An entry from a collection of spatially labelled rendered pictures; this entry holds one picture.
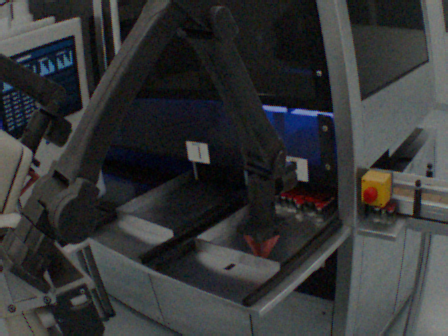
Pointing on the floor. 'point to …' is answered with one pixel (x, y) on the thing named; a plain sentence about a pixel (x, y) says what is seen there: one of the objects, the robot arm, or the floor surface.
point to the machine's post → (338, 41)
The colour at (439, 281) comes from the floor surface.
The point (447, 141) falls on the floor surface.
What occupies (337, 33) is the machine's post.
